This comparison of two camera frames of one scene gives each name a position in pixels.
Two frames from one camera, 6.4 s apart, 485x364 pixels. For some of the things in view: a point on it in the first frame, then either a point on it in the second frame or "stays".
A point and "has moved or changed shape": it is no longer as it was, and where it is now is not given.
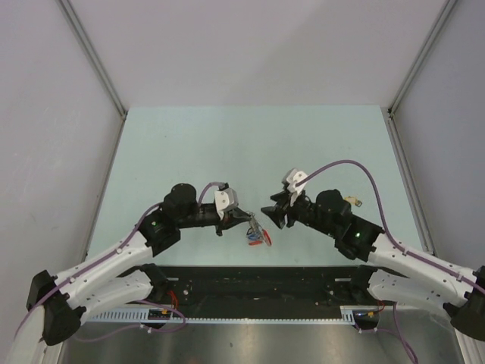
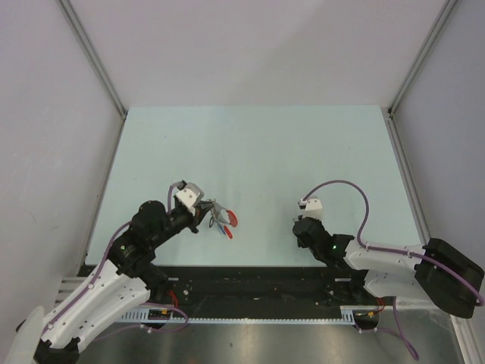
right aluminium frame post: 442,18 stays
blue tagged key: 252,236 has moved or changed shape
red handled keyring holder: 265,233 has moved or changed shape
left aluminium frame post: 92,56 stays
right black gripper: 276,214 → 319,222
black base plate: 268,286 stays
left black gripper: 230,218 → 201,210
